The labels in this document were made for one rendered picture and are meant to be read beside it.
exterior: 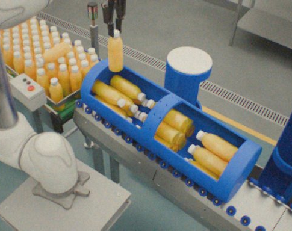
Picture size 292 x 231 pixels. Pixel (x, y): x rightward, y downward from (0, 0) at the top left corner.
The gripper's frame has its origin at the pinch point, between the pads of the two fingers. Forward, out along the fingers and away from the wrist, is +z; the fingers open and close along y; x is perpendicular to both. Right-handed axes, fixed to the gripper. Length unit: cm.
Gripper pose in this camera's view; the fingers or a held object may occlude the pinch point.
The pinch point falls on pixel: (114, 27)
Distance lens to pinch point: 148.4
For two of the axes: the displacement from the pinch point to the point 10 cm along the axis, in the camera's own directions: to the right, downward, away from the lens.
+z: -0.4, 6.9, 7.2
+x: -7.5, -5.0, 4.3
